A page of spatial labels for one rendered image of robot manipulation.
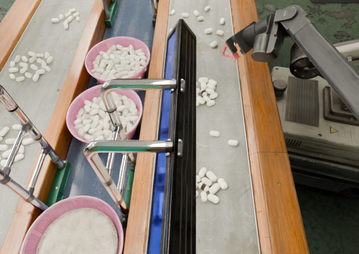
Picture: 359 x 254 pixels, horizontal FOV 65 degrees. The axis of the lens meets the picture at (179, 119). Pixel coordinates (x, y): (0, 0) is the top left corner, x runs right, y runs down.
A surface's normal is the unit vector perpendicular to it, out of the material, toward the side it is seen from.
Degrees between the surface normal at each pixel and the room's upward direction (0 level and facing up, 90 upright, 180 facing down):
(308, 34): 35
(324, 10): 0
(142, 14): 0
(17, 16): 0
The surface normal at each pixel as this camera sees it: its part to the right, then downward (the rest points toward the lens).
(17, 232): -0.04, -0.58
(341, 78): -0.67, -0.32
